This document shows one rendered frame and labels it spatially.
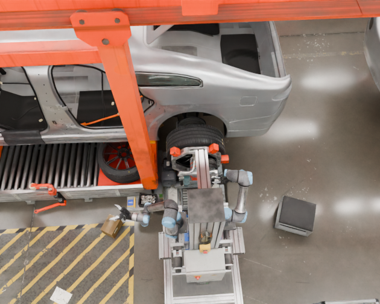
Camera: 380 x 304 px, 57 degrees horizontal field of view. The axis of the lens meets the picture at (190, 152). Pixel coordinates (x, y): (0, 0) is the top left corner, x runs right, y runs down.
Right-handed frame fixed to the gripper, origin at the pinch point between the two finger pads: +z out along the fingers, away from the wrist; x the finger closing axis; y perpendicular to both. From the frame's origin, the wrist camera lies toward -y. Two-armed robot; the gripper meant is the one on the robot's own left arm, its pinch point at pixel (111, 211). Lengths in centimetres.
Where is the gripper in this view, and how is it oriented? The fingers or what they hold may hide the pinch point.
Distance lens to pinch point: 333.7
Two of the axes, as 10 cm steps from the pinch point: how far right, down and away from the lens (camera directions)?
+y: -0.2, 5.8, 8.1
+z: -9.8, -1.7, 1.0
